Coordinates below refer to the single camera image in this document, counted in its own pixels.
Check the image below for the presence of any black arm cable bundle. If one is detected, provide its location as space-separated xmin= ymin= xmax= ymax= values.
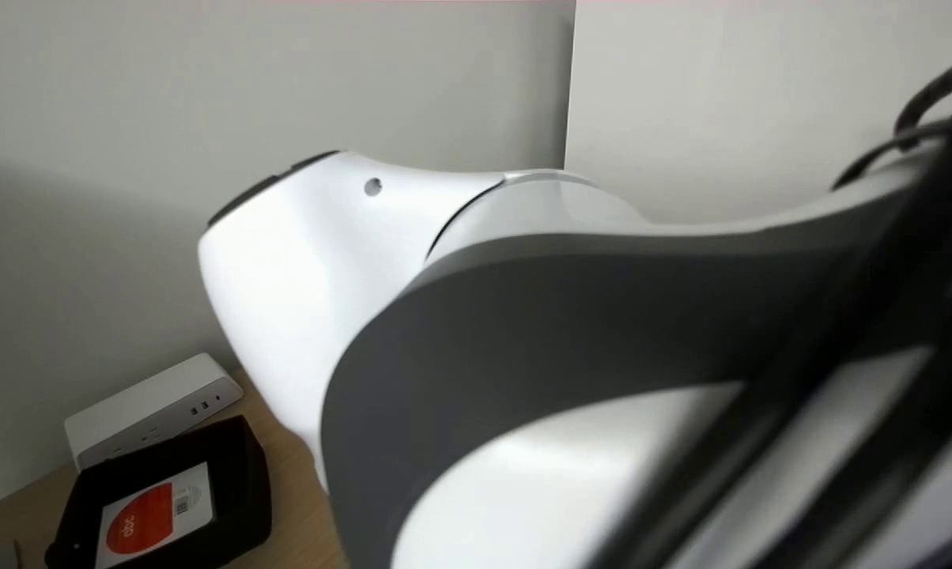
xmin=589 ymin=49 xmax=952 ymax=569

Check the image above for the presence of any white rectangular device box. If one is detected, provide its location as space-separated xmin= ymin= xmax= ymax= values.
xmin=61 ymin=349 xmax=245 ymax=471

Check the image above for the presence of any black box with red label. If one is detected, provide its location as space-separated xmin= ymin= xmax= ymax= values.
xmin=42 ymin=414 xmax=276 ymax=569

